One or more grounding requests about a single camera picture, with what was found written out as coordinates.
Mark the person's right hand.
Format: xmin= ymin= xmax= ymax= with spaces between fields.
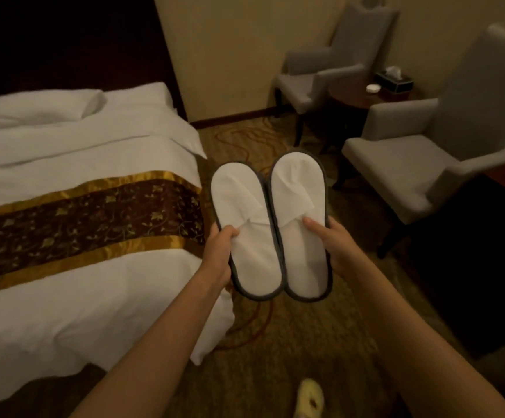
xmin=301 ymin=215 xmax=368 ymax=280

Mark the person's left hand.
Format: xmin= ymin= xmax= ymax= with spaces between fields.
xmin=198 ymin=224 xmax=241 ymax=293

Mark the white slipper grey trim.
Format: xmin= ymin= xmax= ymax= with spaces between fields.
xmin=210 ymin=161 xmax=286 ymax=301
xmin=268 ymin=150 xmax=334 ymax=303

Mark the person's right forearm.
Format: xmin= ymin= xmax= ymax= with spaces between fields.
xmin=344 ymin=256 xmax=505 ymax=418

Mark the person's left forearm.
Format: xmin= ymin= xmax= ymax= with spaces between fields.
xmin=69 ymin=269 xmax=232 ymax=418

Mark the brown gold floral bed runner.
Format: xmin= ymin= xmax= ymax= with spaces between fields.
xmin=0 ymin=170 xmax=208 ymax=300

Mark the person's right yellow shoe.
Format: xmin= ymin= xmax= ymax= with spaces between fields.
xmin=294 ymin=378 xmax=325 ymax=418

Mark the white bed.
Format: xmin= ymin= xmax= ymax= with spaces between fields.
xmin=0 ymin=81 xmax=236 ymax=405

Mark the round wooden side table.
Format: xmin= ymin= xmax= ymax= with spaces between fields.
xmin=320 ymin=73 xmax=415 ymax=155

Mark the black tissue box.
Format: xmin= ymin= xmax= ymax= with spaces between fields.
xmin=373 ymin=71 xmax=415 ymax=93

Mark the grey armchair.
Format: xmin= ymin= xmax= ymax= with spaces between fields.
xmin=273 ymin=0 xmax=401 ymax=146
xmin=333 ymin=23 xmax=505 ymax=260

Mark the white pillow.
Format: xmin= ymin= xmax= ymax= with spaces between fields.
xmin=0 ymin=88 xmax=107 ymax=131

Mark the dark wooden headboard panel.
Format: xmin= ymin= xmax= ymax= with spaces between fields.
xmin=0 ymin=0 xmax=188 ymax=122

